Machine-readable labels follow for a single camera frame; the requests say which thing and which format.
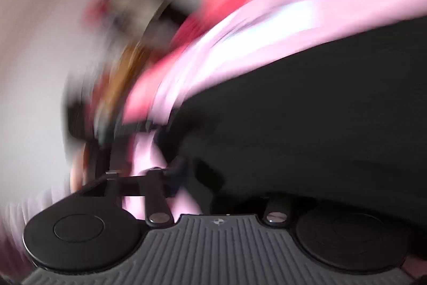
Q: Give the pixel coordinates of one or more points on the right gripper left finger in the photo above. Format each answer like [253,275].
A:
[160,184]

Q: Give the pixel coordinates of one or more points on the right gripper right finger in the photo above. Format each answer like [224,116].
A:
[276,215]

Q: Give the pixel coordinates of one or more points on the black pants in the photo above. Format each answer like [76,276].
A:
[337,132]

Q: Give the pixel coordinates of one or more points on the pink printed bed sheet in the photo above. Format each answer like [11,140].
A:
[258,33]

